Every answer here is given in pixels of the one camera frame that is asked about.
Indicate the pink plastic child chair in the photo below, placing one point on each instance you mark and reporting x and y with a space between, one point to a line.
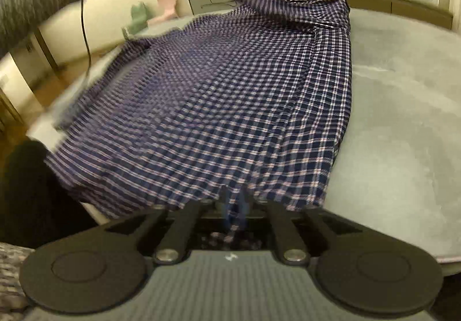
169 12

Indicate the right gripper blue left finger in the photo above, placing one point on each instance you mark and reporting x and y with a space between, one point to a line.
206 222

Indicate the right grey knit sleeve forearm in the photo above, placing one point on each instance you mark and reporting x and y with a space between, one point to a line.
13 300

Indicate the green plastic child chair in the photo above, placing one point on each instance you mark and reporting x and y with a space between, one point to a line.
140 14

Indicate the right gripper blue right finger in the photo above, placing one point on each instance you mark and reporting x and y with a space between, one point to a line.
287 244

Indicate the navy plaid shirt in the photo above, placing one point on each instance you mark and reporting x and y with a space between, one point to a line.
257 99

